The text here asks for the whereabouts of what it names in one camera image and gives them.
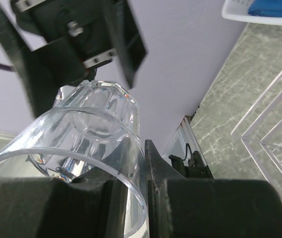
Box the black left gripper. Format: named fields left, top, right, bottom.
left=0, top=0, right=147, bottom=118

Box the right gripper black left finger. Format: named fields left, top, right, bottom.
left=0, top=137, right=131, bottom=238

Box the white wire dish rack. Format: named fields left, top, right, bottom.
left=231, top=70, right=282, bottom=198

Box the white plastic basket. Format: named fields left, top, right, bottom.
left=222, top=0, right=282, bottom=26

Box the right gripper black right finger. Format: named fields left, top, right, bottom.
left=145, top=140, right=282, bottom=238

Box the blue cloth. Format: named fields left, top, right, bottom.
left=248, top=0, right=282, bottom=18

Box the clear glass cup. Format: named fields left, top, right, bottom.
left=0, top=81, right=147, bottom=238

